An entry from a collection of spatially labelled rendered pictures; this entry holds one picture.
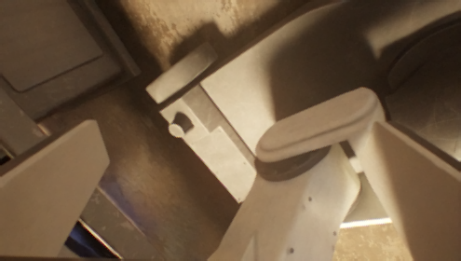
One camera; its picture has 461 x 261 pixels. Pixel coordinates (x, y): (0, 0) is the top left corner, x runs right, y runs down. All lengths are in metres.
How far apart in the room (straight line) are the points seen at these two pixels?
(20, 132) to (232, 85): 0.39
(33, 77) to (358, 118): 0.67
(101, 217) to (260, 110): 0.40
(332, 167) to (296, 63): 0.20
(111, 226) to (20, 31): 0.49
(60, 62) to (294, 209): 0.65
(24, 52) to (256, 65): 0.53
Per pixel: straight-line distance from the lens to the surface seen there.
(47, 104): 0.71
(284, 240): 0.31
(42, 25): 0.79
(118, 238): 0.60
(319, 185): 0.37
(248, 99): 0.52
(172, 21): 0.74
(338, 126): 0.35
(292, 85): 0.49
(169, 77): 0.56
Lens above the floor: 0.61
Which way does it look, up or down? 49 degrees down
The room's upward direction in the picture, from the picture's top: 150 degrees counter-clockwise
